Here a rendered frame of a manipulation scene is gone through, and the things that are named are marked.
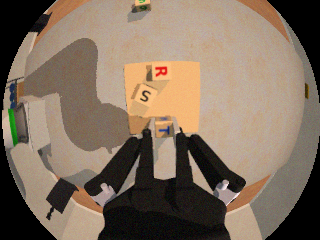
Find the tan square mat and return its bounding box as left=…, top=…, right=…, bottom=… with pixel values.
left=124, top=61, right=200, bottom=134

